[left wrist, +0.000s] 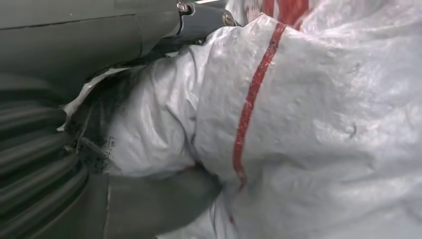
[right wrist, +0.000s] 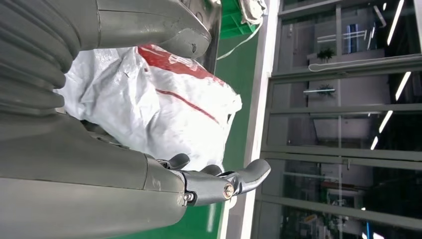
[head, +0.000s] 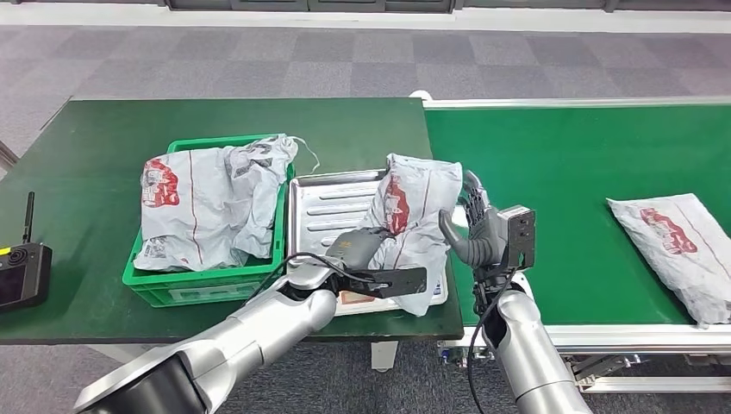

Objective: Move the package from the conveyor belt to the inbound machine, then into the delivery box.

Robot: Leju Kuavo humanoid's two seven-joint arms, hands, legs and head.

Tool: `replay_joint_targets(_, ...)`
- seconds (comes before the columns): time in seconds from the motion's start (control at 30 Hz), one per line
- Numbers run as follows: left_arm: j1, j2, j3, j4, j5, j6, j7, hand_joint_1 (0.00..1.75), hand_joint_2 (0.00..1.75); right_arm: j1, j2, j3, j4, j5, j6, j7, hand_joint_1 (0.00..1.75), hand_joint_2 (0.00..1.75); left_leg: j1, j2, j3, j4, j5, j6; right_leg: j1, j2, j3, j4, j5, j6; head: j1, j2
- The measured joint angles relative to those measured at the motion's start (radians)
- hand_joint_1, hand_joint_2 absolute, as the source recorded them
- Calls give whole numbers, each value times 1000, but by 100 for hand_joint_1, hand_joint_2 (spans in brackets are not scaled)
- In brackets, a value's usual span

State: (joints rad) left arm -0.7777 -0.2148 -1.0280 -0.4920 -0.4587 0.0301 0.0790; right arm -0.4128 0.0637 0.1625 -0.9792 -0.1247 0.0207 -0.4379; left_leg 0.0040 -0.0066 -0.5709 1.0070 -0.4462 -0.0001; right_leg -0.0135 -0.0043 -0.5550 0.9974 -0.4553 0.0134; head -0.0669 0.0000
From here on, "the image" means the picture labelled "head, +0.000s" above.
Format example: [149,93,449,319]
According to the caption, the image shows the large crumpled grey courier package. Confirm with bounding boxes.
[133,135,299,273]

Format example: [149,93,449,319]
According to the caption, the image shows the black handheld device with antenna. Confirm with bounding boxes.
[0,191,53,314]

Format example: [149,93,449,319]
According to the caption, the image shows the green plastic crate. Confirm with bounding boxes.
[121,133,297,309]

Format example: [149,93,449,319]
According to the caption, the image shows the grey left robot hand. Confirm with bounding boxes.
[325,227,395,273]

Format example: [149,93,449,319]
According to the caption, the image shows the aluminium conveyor frame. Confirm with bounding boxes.
[409,90,731,395]

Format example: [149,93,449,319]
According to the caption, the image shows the white string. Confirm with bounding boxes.
[291,135,322,173]

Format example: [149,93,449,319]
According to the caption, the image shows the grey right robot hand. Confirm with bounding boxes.
[438,170,510,271]

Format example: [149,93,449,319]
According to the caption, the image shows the green work table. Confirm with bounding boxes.
[0,97,465,373]

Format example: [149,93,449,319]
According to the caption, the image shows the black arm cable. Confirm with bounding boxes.
[245,252,390,304]
[466,267,516,414]

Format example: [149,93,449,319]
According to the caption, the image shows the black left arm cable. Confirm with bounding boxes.
[245,252,390,304]

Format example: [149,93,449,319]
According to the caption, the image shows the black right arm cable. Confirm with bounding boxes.
[466,267,516,414]

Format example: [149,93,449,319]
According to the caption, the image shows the green conveyor belt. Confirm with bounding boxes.
[423,104,731,327]

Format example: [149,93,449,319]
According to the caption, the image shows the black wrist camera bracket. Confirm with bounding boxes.
[336,265,428,300]
[497,205,537,272]

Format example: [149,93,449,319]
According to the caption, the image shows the black right wrist camera bracket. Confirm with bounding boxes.
[497,205,537,272]

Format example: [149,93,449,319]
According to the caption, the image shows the stainless steel scale tray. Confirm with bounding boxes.
[287,168,390,270]

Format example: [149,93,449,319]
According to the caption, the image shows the black left wrist camera bracket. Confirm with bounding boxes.
[336,265,428,300]

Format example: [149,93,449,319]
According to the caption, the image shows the grey courier package red print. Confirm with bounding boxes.
[606,192,731,328]
[356,153,464,317]

